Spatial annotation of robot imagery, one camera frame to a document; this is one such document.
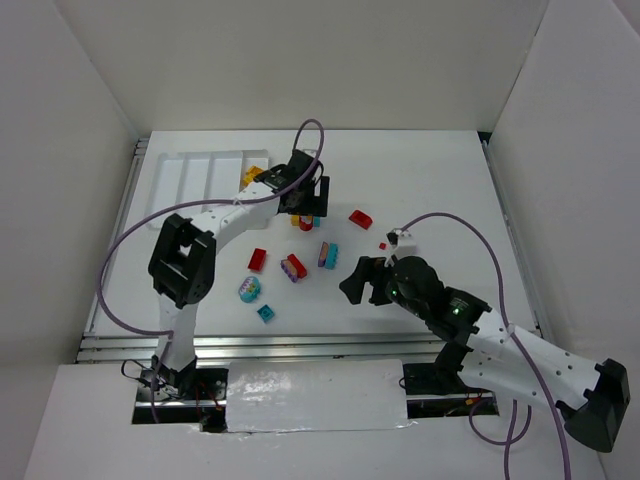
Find red and purple lego stack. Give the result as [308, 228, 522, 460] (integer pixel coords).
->
[280, 254, 308, 283]

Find aluminium front rail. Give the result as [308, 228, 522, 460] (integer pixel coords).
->
[76, 333, 444, 365]

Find teal round printed lego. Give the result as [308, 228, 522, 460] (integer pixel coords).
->
[237, 276, 261, 303]

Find teal lego brick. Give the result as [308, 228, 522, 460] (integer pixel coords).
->
[323, 243, 339, 270]

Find yellow red blue lego cluster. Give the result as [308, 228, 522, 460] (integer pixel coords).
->
[290, 215, 320, 232]

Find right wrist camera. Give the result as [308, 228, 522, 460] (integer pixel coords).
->
[386, 228, 417, 263]

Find yellow lego brick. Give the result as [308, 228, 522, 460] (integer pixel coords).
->
[247, 165, 263, 175]

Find small teal square lego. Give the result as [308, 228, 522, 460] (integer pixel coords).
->
[257, 305, 275, 324]

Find white divided sorting tray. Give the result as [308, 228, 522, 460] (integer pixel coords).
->
[144, 150, 271, 217]

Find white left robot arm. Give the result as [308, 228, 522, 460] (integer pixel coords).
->
[148, 149, 330, 394]

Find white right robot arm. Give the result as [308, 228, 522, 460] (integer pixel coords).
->
[339, 256, 630, 453]

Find red flat lego brick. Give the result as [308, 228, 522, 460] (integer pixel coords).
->
[248, 248, 267, 273]

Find red sloped lego brick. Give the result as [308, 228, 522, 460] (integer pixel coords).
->
[348, 209, 373, 230]

